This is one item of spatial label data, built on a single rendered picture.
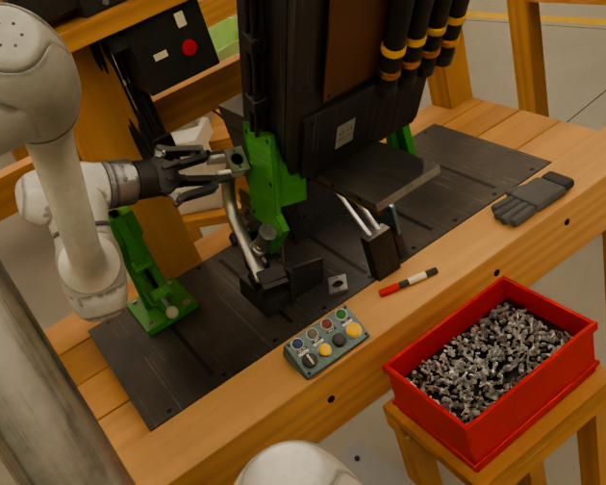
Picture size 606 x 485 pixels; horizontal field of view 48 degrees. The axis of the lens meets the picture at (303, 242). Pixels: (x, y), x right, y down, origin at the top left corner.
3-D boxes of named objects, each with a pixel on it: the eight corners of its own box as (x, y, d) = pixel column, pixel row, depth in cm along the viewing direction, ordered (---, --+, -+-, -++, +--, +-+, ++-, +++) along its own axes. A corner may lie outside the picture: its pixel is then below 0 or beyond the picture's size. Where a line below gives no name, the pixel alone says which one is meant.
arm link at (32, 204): (89, 167, 133) (107, 232, 132) (5, 180, 125) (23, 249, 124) (103, 149, 124) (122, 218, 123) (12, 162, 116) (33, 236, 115)
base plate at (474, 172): (552, 168, 166) (552, 161, 164) (154, 438, 131) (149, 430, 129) (435, 129, 198) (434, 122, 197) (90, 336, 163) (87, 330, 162)
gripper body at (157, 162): (144, 191, 127) (190, 183, 132) (130, 151, 129) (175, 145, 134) (136, 209, 133) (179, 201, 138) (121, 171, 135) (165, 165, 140)
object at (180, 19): (221, 63, 149) (196, -5, 141) (153, 97, 144) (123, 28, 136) (198, 55, 159) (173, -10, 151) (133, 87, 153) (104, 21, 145)
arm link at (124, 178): (101, 152, 126) (132, 147, 129) (92, 176, 133) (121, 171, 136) (116, 195, 123) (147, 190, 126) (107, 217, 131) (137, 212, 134)
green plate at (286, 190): (312, 223, 143) (306, 126, 134) (277, 234, 140) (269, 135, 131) (284, 206, 152) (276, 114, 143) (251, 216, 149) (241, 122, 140)
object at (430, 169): (441, 177, 135) (440, 164, 133) (379, 217, 130) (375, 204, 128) (331, 132, 165) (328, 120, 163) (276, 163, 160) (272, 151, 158)
